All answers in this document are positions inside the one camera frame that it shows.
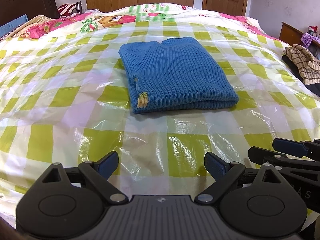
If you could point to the red white striped pillow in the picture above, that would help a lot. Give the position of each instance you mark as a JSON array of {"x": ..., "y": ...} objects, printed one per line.
[{"x": 66, "y": 10}]

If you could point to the blue knitted sweater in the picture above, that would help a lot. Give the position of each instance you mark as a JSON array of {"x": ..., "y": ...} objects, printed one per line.
[{"x": 175, "y": 74}]

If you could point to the silver metal cup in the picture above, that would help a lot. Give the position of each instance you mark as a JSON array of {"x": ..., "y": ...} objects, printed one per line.
[{"x": 78, "y": 7}]

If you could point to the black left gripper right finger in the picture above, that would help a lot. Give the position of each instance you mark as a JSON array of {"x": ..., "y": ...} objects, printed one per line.
[{"x": 228, "y": 177}]

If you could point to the purple cloth on cabinet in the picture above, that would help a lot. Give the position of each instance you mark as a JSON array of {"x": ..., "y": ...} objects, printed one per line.
[{"x": 307, "y": 40}]

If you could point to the brown wooden side cabinet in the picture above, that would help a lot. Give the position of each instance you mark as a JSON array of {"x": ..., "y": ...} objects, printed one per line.
[{"x": 291, "y": 35}]

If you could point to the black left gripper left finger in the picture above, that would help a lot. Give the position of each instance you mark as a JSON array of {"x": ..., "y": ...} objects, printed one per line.
[{"x": 94, "y": 176}]

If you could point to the blue pillow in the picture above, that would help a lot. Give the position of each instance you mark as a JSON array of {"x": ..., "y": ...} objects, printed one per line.
[{"x": 10, "y": 26}]

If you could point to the beige striped garment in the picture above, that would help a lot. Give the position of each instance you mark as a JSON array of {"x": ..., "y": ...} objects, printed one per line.
[{"x": 307, "y": 64}]

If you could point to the green checkered bed quilt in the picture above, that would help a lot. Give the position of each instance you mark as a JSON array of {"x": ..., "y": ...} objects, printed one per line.
[{"x": 64, "y": 98}]

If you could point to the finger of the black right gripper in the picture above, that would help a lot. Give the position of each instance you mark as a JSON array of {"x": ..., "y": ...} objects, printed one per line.
[
  {"x": 277, "y": 158},
  {"x": 299, "y": 149}
]

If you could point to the black garment under striped one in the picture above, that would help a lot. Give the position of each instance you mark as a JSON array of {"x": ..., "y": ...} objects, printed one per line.
[{"x": 313, "y": 87}]

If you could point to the dark wooden headboard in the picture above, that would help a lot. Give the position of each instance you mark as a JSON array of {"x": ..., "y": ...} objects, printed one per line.
[{"x": 12, "y": 9}]

